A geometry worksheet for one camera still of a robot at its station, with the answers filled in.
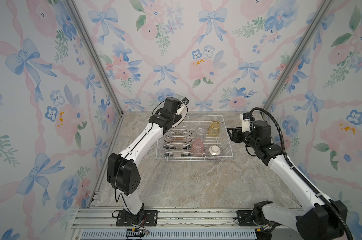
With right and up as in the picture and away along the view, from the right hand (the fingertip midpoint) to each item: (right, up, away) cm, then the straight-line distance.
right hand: (231, 127), depth 79 cm
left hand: (-32, +12, +4) cm, 34 cm away
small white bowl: (-7, -14, +11) cm, 19 cm away
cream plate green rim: (-26, +9, +16) cm, 31 cm away
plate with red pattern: (-29, -8, +18) cm, 36 cm away
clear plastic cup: (-15, -3, +16) cm, 22 cm away
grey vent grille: (-31, -50, -9) cm, 60 cm away
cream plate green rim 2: (-29, -4, +18) cm, 35 cm away
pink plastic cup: (-17, -11, +9) cm, 23 cm away
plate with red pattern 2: (-30, -12, +17) cm, 36 cm away
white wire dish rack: (-19, +4, +35) cm, 40 cm away
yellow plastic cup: (-5, -2, +22) cm, 23 cm away
